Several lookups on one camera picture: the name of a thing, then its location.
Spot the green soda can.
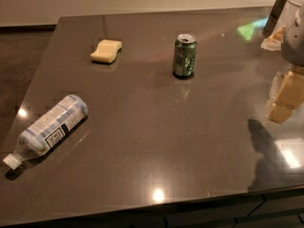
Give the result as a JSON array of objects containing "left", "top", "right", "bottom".
[{"left": 172, "top": 33, "right": 198, "bottom": 78}]

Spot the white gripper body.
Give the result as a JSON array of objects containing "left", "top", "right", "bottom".
[{"left": 281, "top": 5, "right": 304, "bottom": 67}]

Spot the yellow sponge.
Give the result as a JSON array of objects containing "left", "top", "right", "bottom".
[{"left": 90, "top": 40, "right": 122, "bottom": 64}]

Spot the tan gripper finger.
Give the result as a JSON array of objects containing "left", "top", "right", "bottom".
[{"left": 265, "top": 66, "right": 304, "bottom": 124}]

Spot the clear plastic water bottle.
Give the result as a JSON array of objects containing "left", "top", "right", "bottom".
[{"left": 3, "top": 94, "right": 88, "bottom": 169}]

